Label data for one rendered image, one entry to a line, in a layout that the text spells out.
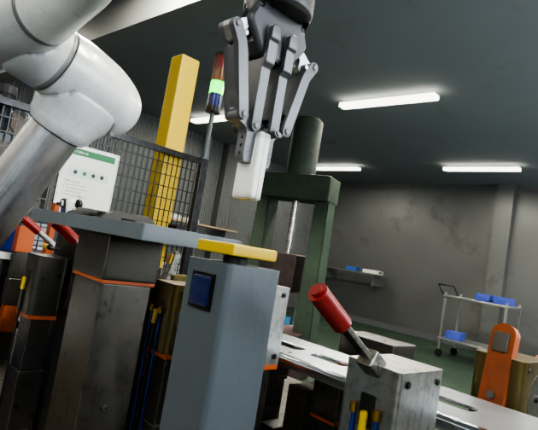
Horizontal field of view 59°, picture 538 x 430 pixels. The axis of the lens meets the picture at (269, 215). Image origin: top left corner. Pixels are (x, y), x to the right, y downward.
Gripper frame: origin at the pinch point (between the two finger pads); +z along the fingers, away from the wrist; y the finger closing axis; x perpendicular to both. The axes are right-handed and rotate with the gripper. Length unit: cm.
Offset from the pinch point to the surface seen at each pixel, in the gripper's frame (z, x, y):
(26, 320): 29, 61, 2
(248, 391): 22.3, -3.4, 1.7
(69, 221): 8.8, 27.9, -6.8
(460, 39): -193, 153, 326
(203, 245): 8.9, 1.9, -2.8
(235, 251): 9.0, -2.8, -2.5
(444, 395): 24.2, -7.0, 36.1
